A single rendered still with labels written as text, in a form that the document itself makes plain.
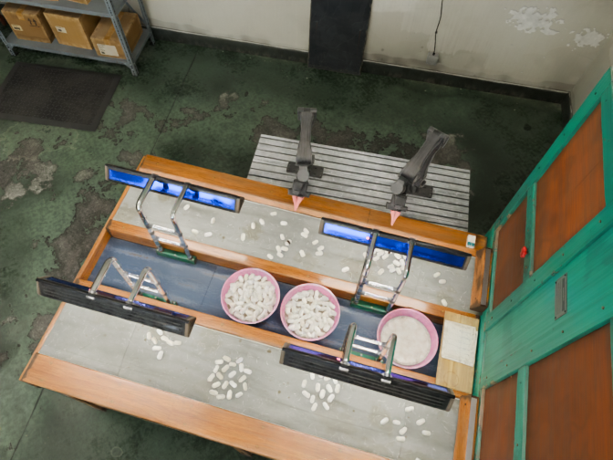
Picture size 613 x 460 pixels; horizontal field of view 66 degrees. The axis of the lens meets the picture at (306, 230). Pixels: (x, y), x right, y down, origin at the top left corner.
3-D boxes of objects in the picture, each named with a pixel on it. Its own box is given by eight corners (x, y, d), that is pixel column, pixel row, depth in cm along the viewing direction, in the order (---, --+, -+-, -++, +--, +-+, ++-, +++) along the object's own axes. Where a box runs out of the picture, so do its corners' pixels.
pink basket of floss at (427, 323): (363, 330, 217) (366, 324, 208) (411, 306, 223) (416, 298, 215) (394, 383, 205) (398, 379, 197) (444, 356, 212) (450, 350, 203)
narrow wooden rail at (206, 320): (86, 286, 226) (77, 277, 216) (464, 392, 206) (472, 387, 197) (80, 297, 223) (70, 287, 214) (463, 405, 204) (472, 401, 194)
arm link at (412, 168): (414, 181, 213) (451, 128, 217) (398, 171, 216) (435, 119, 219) (413, 190, 225) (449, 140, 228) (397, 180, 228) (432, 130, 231)
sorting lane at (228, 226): (138, 175, 250) (137, 172, 248) (483, 261, 230) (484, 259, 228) (112, 223, 236) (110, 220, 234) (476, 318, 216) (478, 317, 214)
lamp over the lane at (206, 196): (114, 166, 213) (109, 156, 207) (244, 199, 206) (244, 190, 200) (106, 181, 209) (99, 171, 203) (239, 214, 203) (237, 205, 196)
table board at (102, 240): (151, 172, 268) (143, 155, 254) (154, 173, 268) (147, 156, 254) (36, 387, 210) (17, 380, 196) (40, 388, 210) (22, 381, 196)
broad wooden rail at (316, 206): (155, 173, 268) (146, 152, 252) (475, 253, 248) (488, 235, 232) (146, 190, 262) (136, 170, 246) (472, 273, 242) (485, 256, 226)
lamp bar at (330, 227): (322, 218, 203) (323, 209, 196) (467, 254, 196) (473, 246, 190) (317, 234, 199) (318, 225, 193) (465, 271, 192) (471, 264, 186)
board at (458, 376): (444, 311, 213) (445, 310, 211) (478, 319, 211) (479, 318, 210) (434, 384, 197) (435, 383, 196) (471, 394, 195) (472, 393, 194)
